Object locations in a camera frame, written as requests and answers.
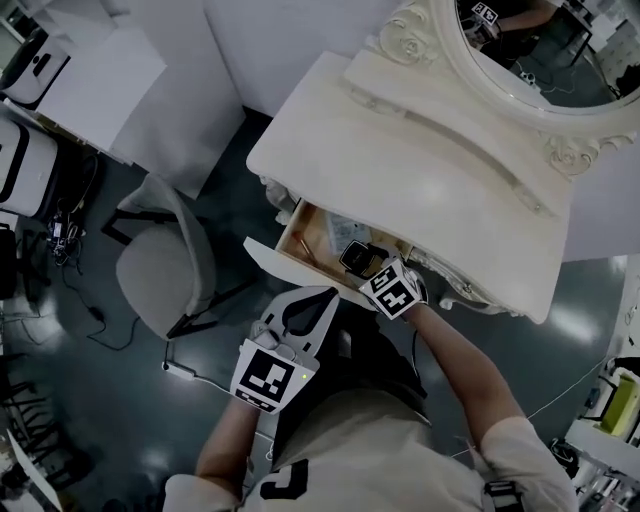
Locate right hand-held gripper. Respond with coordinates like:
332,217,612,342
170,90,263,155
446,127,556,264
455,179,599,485
357,243,422,322

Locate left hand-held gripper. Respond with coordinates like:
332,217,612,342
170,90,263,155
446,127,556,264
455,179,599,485
229,285,342,417

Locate black square makeup compact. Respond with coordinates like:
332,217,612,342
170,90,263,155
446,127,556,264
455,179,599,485
338,239,387,277

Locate clear makeup packet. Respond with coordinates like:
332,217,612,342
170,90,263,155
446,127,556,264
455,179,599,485
325,213,372,252

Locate wooden drawer with white front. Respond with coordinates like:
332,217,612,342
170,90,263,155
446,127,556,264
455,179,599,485
242,196,417,307

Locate gold makeup stick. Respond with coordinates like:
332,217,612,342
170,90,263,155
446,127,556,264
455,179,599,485
293,233,318,263

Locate person's left forearm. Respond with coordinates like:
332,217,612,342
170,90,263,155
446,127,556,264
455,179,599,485
193,397,262,482

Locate person's right forearm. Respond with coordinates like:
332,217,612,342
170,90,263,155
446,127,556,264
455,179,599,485
411,301,527,444

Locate person's left hand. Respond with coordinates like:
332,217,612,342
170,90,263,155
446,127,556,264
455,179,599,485
249,319,297,361

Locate person's right hand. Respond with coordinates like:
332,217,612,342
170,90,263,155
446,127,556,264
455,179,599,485
405,268,430,306

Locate person's dark trouser legs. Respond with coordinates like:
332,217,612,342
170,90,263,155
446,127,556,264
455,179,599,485
314,313,432,426

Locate white dressing table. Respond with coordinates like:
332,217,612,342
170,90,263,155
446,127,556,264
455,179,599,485
244,49,577,326

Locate grey upholstered chair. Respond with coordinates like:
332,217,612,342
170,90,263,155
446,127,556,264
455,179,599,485
101,172,264,342

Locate person's torso in white shirt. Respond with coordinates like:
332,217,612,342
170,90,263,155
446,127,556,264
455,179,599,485
163,388,580,512

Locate green box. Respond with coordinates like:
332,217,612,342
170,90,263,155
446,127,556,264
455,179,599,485
598,370,640,437

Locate white side shelf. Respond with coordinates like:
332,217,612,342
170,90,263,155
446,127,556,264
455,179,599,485
568,417,640,454

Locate white cabinet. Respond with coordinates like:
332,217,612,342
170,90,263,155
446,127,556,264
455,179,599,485
35,25,169,157

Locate black office chair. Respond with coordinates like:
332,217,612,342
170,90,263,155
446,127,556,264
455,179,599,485
0,223,54,302

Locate white appliance with black trim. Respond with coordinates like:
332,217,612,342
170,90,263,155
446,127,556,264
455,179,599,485
0,118,60,219

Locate white robot vacuum dock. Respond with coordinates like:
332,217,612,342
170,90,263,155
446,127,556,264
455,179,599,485
0,36,72,109

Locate black power adapter with cable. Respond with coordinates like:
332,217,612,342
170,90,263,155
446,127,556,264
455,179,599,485
59,269,144,352

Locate oval mirror with ornate frame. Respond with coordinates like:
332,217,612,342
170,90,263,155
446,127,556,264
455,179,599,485
363,0,640,182

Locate white cable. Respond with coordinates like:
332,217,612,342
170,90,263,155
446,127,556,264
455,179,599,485
447,357,609,459

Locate tangle of cables and plugs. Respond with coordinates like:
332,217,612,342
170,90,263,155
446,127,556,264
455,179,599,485
45,197,94,269

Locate black shoulder strap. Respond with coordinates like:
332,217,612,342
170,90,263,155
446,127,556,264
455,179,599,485
481,478,527,512

